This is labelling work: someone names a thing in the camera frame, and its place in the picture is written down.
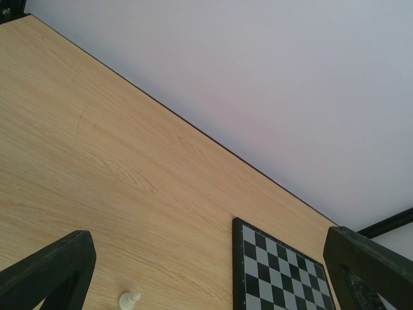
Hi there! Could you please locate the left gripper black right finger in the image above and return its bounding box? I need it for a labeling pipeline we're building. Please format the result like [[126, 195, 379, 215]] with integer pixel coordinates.
[[323, 226, 412, 309]]

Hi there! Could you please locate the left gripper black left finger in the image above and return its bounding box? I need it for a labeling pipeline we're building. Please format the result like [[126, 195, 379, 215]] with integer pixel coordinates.
[[1, 230, 97, 309]]

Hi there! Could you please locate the white chess piece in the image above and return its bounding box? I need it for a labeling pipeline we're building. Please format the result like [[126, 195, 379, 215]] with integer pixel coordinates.
[[118, 293, 141, 310]]

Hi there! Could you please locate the black grey chess board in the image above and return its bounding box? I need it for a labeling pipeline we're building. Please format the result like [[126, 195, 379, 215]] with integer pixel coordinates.
[[232, 218, 335, 310]]

